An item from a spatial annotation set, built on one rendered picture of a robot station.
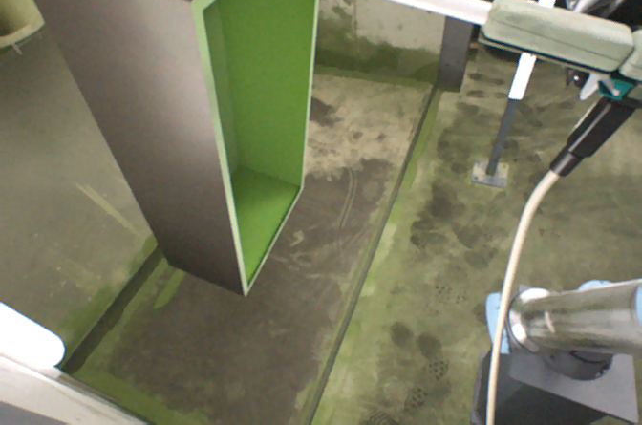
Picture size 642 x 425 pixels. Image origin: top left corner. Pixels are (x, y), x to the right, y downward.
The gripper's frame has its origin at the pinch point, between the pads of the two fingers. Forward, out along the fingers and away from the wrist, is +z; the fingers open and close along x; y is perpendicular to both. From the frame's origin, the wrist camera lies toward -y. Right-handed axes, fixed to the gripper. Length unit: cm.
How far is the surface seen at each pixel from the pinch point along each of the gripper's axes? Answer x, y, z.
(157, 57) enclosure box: 70, 19, -1
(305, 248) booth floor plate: 51, 167, -53
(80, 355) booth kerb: 129, 177, 35
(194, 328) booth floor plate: 87, 175, 5
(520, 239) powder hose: -2.4, 31.9, 1.4
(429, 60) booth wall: 18, 137, -220
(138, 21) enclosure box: 72, 13, -1
